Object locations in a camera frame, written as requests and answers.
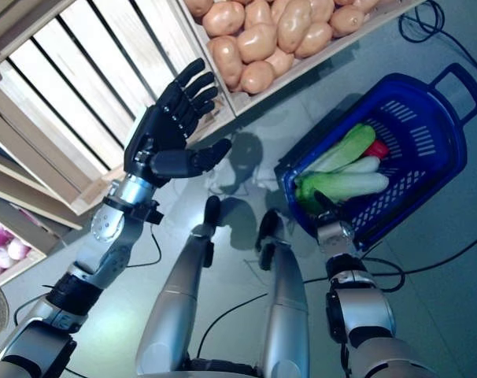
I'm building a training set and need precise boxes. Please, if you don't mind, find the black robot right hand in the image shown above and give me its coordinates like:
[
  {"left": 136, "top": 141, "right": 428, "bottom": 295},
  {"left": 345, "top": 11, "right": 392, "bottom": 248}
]
[{"left": 313, "top": 191, "right": 344, "bottom": 221}]

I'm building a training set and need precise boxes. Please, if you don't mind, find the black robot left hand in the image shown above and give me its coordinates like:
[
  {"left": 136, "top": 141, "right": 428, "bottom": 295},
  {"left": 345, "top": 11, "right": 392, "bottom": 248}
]
[{"left": 123, "top": 57, "right": 232, "bottom": 188}]

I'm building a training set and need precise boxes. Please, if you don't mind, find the blue plastic shopping basket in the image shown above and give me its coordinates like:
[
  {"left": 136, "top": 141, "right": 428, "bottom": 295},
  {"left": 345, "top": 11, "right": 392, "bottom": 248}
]
[{"left": 273, "top": 62, "right": 477, "bottom": 253}]

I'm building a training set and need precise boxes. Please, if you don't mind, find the red bell pepper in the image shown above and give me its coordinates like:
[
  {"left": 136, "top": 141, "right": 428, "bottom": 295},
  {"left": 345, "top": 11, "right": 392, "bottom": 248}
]
[{"left": 366, "top": 140, "right": 390, "bottom": 158}]

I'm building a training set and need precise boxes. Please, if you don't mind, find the wooden slat crate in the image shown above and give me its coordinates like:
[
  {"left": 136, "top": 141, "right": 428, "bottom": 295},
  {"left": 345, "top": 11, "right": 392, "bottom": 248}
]
[
  {"left": 175, "top": 0, "right": 427, "bottom": 119},
  {"left": 0, "top": 0, "right": 239, "bottom": 216},
  {"left": 0, "top": 212, "right": 46, "bottom": 296}
]

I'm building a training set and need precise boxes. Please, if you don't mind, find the brown potato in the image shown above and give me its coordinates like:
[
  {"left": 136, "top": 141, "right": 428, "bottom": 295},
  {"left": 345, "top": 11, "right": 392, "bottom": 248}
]
[
  {"left": 240, "top": 61, "right": 275, "bottom": 95},
  {"left": 211, "top": 35, "right": 243, "bottom": 90},
  {"left": 276, "top": 0, "right": 312, "bottom": 54},
  {"left": 237, "top": 23, "right": 278, "bottom": 63},
  {"left": 202, "top": 2, "right": 246, "bottom": 37},
  {"left": 329, "top": 4, "right": 365, "bottom": 39},
  {"left": 294, "top": 22, "right": 334, "bottom": 59}
]

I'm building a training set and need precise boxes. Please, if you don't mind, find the wooden display shelf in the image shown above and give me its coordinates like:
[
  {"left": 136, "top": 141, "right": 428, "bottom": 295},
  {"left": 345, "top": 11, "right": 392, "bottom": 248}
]
[{"left": 0, "top": 117, "right": 90, "bottom": 257}]

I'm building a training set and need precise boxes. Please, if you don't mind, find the silver robot left leg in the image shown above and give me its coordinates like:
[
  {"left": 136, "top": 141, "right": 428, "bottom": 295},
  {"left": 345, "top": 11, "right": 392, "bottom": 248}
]
[{"left": 135, "top": 195, "right": 222, "bottom": 378}]

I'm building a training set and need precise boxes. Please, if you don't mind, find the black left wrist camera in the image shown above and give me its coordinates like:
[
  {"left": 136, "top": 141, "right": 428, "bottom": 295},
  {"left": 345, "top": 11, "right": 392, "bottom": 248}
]
[{"left": 139, "top": 200, "right": 164, "bottom": 226}]

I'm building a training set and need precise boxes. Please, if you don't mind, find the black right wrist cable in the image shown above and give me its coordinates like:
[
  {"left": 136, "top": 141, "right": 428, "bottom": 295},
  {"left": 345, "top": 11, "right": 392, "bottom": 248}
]
[{"left": 360, "top": 255, "right": 405, "bottom": 292}]

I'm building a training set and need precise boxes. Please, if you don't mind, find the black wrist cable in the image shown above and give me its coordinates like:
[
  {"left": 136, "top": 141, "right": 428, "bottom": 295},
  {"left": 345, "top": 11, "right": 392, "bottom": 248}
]
[
  {"left": 124, "top": 232, "right": 163, "bottom": 269},
  {"left": 360, "top": 255, "right": 405, "bottom": 292}
]

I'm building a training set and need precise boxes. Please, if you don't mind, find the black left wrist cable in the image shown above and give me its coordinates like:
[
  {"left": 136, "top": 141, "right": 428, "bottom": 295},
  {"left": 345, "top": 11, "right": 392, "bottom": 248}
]
[{"left": 124, "top": 232, "right": 163, "bottom": 269}]

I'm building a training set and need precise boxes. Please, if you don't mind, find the black tether cable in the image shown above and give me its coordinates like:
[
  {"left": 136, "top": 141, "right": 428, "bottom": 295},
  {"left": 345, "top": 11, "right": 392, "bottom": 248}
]
[{"left": 197, "top": 228, "right": 477, "bottom": 355}]

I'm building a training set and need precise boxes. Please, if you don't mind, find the long black floor cable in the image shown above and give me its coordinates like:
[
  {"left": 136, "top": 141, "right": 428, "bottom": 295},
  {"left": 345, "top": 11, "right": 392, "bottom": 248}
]
[{"left": 397, "top": 0, "right": 477, "bottom": 80}]

